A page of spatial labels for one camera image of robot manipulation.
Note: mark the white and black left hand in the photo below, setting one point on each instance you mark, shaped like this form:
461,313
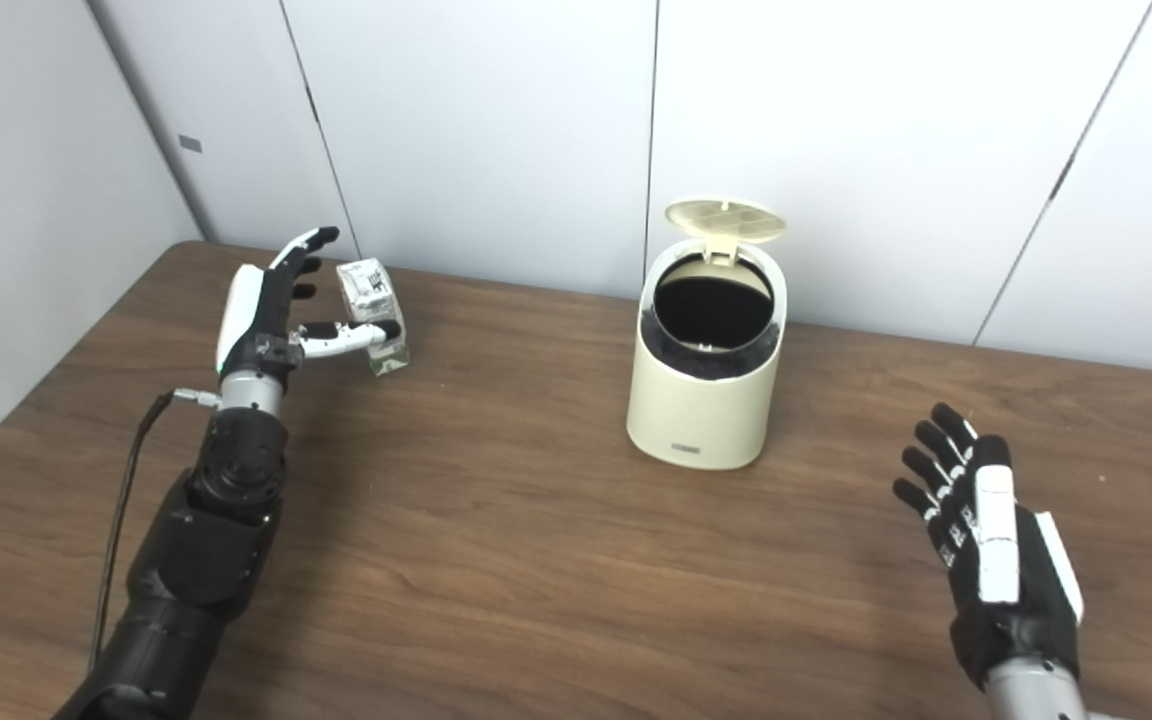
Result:
256,320

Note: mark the white and black right hand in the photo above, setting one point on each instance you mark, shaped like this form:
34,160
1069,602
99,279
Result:
1021,590

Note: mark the white green milk carton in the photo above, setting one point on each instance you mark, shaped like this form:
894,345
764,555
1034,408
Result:
371,290

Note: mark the cream-colored bin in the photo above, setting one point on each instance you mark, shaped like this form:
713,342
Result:
701,415

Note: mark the cream round bin lid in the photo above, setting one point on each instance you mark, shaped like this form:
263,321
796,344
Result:
726,220

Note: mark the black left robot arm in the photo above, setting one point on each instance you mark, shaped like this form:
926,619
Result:
206,540

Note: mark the black bin liner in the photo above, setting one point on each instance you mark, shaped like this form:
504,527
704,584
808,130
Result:
716,300

